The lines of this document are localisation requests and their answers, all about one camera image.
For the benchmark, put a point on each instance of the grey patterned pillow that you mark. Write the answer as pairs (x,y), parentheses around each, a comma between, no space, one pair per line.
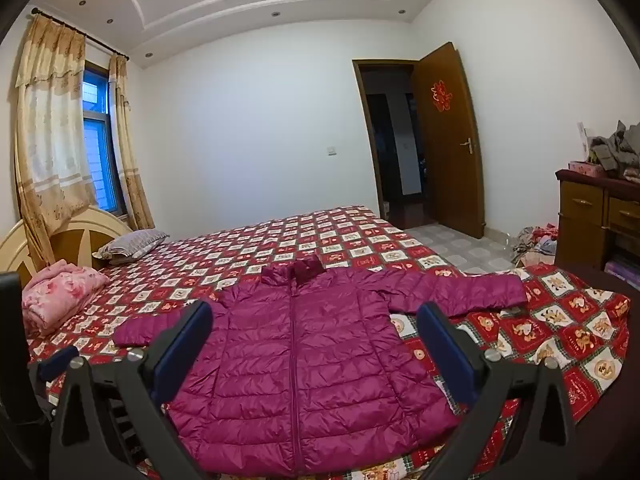
(130,245)

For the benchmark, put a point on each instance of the beige floral curtain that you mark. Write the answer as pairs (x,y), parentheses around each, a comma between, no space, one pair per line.
(47,135)
(127,160)

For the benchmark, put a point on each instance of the purple puffer jacket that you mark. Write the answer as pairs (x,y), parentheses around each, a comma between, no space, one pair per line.
(300,360)

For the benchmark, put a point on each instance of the brown door frame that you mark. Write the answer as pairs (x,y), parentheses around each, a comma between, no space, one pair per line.
(362,110)

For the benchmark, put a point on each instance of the pile of colourful clothes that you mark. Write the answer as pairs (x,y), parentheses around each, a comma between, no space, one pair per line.
(537,245)

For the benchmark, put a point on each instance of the pink box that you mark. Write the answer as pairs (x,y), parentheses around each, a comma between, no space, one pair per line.
(587,167)

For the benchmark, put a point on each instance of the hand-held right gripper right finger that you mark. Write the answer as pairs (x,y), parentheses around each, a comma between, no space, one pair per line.
(445,355)

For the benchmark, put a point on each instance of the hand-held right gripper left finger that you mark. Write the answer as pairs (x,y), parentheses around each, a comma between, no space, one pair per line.
(182,355)

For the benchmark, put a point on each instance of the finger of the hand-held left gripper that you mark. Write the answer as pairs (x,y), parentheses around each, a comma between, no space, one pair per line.
(57,362)

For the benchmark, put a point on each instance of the red printed bedsheet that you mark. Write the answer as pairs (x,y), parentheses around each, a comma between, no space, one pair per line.
(350,240)

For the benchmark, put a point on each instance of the pink folded blanket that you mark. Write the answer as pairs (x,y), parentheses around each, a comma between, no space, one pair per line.
(60,290)

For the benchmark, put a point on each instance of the brown wooden dresser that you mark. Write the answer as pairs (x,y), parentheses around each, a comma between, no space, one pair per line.
(582,215)

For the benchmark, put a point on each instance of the wooden bed headboard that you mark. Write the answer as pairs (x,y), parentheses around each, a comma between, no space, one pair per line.
(75,240)

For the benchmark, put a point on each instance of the window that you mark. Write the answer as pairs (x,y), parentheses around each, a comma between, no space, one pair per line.
(97,150)

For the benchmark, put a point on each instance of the brown wooden door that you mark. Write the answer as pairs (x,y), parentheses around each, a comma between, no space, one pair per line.
(450,185)

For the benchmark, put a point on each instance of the red paper door decoration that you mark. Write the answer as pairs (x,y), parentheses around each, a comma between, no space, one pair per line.
(440,95)

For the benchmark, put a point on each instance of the dark curtain rod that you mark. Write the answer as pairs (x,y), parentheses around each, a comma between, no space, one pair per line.
(95,40)

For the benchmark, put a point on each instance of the pile of grey clothes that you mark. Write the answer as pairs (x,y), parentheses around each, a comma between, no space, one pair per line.
(617,152)

